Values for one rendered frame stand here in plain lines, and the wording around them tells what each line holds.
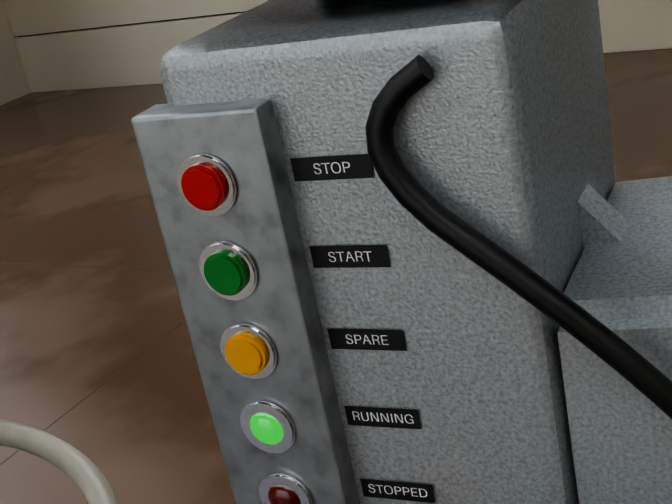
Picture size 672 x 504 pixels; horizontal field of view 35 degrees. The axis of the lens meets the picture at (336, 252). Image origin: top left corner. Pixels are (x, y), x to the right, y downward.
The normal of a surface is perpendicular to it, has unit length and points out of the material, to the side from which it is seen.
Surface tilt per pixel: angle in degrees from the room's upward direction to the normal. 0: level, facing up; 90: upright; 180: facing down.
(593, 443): 90
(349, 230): 90
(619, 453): 90
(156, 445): 0
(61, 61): 90
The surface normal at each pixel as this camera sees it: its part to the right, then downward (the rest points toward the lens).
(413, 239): -0.39, 0.41
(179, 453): -0.19, -0.91
